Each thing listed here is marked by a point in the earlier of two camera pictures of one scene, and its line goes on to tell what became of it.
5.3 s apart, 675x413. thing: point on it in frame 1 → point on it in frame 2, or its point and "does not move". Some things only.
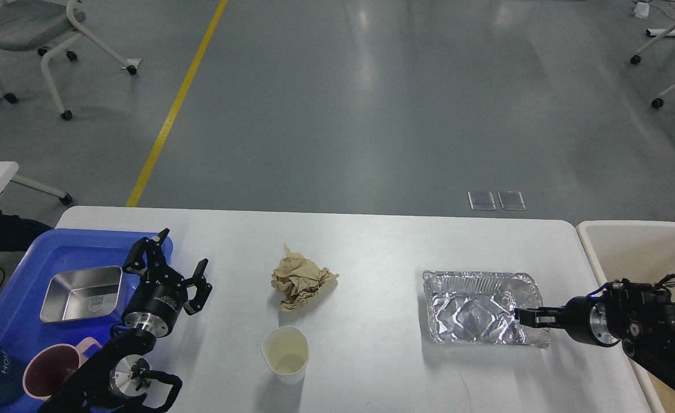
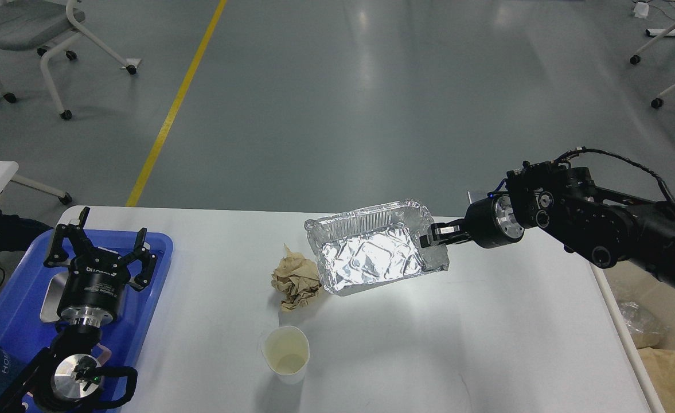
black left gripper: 157,303 → 95,287
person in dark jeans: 15,234 does not move
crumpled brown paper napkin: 297,278 does not move
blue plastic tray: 15,321 does not move
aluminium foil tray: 478,308 → 373,246
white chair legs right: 658,102 does not move
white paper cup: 285,350 does not move
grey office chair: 10,25 does not move
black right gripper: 586,319 → 490,222
